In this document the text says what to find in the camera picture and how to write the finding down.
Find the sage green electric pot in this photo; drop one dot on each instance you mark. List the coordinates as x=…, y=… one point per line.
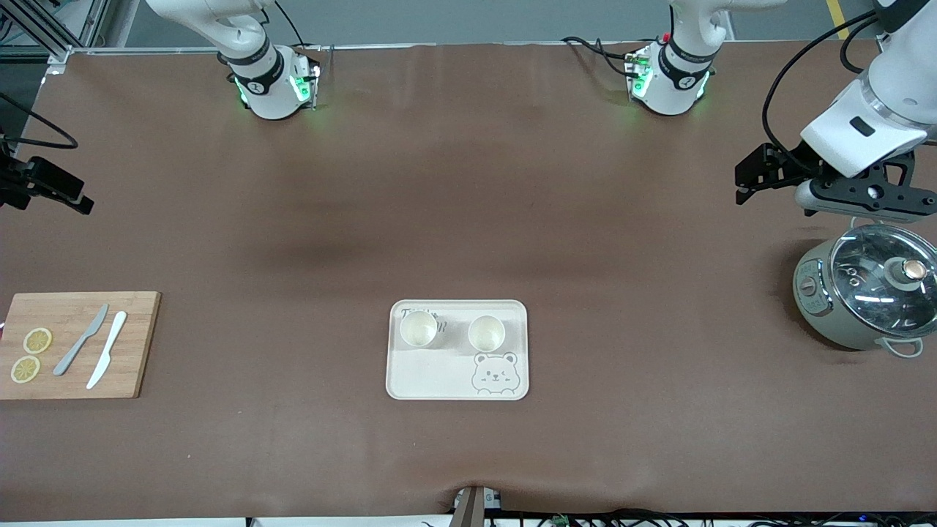
x=812, y=300

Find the white plastic knife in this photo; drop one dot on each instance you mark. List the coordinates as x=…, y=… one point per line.
x=107, y=351

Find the cream bear print tray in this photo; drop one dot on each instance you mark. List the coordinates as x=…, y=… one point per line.
x=457, y=373

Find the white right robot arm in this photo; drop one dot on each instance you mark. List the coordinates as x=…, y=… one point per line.
x=271, y=95

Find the lemon slice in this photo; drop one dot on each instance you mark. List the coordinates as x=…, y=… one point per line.
x=37, y=340
x=25, y=369

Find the grey plastic knife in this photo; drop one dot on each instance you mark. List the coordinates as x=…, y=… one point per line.
x=80, y=341

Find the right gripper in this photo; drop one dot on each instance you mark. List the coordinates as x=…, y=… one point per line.
x=15, y=183

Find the white IKEA cup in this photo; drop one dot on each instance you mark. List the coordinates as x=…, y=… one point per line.
x=486, y=333
x=419, y=329

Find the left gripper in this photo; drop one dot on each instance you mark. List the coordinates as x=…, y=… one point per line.
x=793, y=165

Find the glass pot lid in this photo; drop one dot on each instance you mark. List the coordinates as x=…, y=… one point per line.
x=878, y=282

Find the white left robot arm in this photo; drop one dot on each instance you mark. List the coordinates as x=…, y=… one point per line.
x=670, y=88

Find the bamboo cutting board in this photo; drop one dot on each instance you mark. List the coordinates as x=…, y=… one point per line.
x=80, y=366

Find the aluminium frame profile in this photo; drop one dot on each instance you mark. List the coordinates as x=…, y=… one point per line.
x=44, y=29

